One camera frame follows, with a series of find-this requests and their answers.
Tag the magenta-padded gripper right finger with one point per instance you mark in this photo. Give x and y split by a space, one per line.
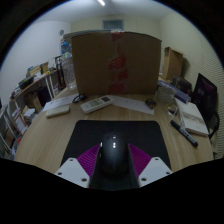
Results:
154 170

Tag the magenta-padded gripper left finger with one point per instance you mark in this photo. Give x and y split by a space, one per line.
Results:
71 170

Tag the black computer mouse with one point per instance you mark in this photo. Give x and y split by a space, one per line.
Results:
114 153

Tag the black mouse pad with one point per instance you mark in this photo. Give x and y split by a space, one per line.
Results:
143 136

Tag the black marker pen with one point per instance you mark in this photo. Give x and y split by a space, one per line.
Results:
184 133

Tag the small white flat remote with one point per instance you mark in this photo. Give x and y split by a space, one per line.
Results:
57 111

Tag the large white book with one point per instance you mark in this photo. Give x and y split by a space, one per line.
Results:
192 118

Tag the white paper sheet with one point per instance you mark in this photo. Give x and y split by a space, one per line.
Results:
131 104

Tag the white remote control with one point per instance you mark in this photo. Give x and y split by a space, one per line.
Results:
96 104

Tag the clear plastic container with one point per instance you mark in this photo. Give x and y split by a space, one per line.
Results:
165 95

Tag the blue book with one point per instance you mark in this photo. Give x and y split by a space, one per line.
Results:
181 95

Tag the cluttered shelf unit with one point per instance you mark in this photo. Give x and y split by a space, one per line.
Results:
26 96

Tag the black office chair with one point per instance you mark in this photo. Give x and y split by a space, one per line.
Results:
205 96

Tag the tall open cardboard box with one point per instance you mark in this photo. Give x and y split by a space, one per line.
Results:
172 63

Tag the large brown cardboard box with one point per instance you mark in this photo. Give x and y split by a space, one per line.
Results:
93 63

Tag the ceiling tube light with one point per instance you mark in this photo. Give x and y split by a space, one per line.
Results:
101 2

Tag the round wall clock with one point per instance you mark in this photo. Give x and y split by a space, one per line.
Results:
61 32

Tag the grey wall window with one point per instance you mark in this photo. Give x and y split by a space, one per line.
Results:
113 24

